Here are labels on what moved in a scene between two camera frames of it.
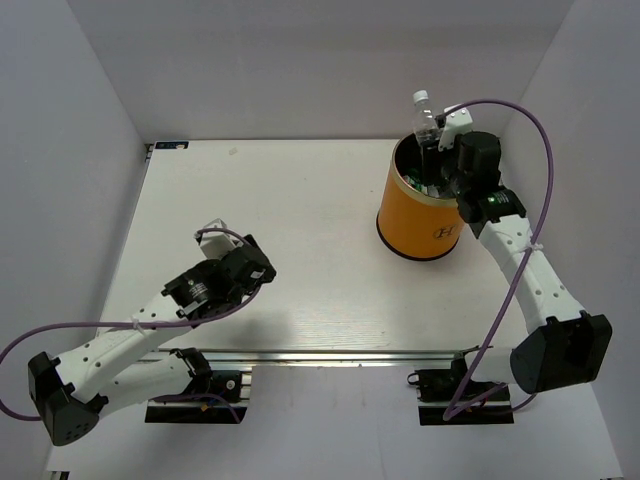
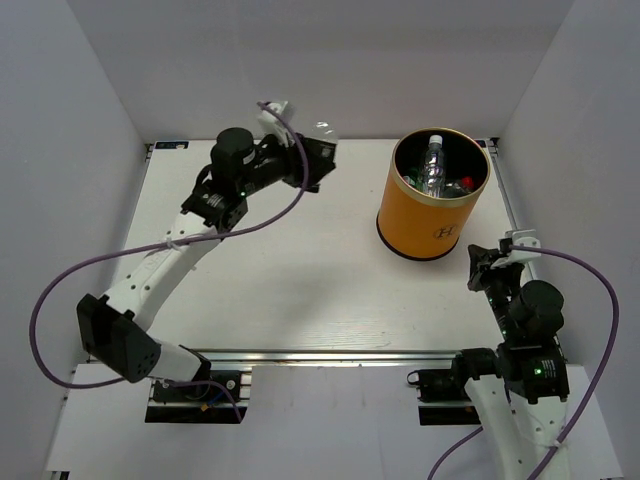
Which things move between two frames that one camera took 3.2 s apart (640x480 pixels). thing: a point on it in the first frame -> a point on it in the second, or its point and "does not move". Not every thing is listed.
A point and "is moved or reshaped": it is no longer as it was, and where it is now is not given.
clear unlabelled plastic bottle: x=426 y=128 is moved or reshaped
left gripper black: x=267 y=274 -> x=294 y=160
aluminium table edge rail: x=317 y=355 does not move
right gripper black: x=456 y=146 -> x=481 y=260
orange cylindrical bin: x=411 y=221 does not move
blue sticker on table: x=172 y=145 does not move
